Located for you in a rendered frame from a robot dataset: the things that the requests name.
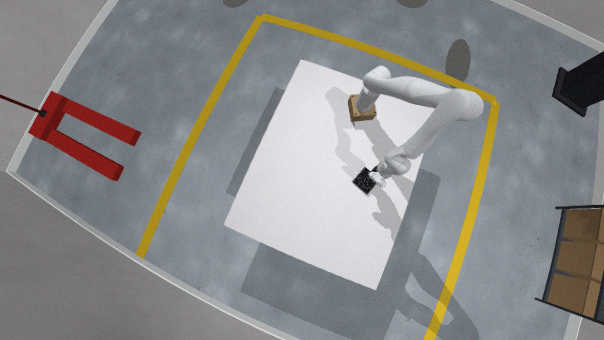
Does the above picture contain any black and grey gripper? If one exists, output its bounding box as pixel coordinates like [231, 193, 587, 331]
[368, 162, 392, 187]

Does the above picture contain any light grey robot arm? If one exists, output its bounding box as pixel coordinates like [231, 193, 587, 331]
[355, 66, 484, 176]

